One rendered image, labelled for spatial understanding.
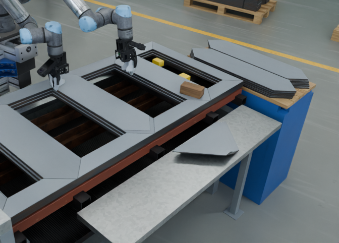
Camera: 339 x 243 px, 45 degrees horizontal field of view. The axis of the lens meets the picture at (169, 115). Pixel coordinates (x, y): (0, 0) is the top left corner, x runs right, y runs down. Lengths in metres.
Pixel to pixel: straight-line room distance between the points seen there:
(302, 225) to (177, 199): 1.31
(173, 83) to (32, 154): 0.92
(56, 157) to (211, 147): 0.71
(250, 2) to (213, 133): 4.16
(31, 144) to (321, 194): 2.07
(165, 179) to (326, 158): 1.95
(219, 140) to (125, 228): 0.68
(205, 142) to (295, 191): 1.25
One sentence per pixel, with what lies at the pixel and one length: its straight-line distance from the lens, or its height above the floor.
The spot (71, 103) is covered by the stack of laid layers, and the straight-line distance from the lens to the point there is 2.14.
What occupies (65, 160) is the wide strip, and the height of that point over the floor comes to 0.85.
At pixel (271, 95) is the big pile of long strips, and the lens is 2.44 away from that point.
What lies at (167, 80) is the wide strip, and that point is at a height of 0.85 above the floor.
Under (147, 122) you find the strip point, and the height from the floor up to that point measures 0.85.
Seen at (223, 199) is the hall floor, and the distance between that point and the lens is 2.85.
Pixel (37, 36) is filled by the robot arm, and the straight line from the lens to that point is 2.05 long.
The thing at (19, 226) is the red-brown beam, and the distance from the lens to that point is 1.60.
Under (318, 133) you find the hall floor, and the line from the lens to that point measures 3.77.
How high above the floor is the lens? 1.95
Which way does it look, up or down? 33 degrees down
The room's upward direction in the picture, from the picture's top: 6 degrees clockwise
